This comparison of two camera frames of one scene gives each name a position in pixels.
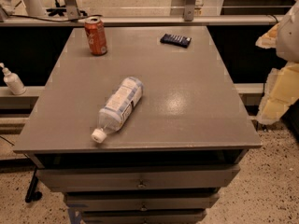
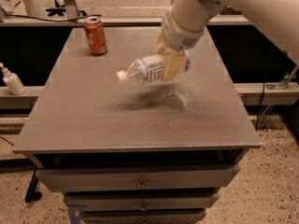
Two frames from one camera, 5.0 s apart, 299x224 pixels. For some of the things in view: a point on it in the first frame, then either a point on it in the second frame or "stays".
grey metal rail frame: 74,17 stays
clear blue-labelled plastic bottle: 119,107 to 149,69
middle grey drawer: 142,201 stays
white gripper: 290,39 to 175,36
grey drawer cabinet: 167,161 stays
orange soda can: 96,36 stays
